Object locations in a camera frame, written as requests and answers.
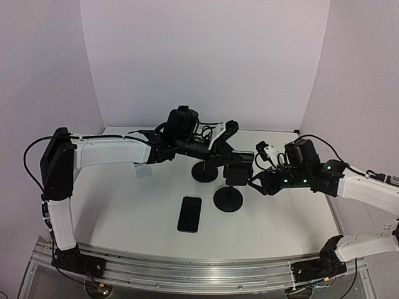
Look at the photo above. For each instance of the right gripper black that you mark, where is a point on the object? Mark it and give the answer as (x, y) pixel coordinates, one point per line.
(268, 180)

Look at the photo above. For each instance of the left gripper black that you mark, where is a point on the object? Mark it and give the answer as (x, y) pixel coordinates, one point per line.
(224, 155)

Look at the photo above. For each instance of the black phone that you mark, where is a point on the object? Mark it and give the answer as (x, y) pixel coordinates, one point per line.
(189, 217)
(239, 172)

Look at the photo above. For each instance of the black phone stand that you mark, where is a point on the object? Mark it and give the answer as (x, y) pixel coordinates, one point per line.
(228, 199)
(204, 171)

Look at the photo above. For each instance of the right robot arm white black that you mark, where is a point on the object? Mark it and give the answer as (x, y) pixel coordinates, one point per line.
(374, 189)

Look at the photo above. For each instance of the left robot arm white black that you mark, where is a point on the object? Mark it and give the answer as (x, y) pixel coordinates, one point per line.
(67, 152)

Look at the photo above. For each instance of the clear acrylic phone stand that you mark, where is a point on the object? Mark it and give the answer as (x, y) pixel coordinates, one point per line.
(142, 171)

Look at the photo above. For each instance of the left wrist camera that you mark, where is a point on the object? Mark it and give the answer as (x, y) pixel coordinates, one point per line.
(223, 131)

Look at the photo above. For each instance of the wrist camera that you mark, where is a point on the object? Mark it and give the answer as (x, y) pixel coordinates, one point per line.
(268, 153)
(223, 131)

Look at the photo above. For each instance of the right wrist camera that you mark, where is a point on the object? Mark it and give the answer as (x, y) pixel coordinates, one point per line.
(268, 153)

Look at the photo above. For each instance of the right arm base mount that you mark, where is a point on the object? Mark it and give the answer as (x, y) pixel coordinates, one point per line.
(327, 264)

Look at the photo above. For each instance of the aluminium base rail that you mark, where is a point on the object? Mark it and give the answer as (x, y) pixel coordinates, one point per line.
(113, 274)

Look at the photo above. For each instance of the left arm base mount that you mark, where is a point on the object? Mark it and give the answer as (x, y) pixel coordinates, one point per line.
(74, 261)

